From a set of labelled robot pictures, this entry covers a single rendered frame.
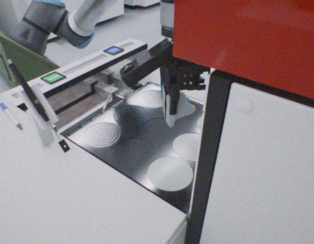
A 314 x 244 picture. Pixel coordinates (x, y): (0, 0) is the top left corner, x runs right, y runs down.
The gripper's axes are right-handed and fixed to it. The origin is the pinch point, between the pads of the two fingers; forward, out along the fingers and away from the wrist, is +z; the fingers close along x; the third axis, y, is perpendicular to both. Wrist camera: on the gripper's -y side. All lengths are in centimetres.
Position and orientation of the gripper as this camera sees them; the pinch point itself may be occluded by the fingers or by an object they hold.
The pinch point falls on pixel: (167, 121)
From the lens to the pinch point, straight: 57.2
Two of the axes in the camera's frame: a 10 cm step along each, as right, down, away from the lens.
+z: 0.0, 8.3, 5.5
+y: 9.7, -1.3, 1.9
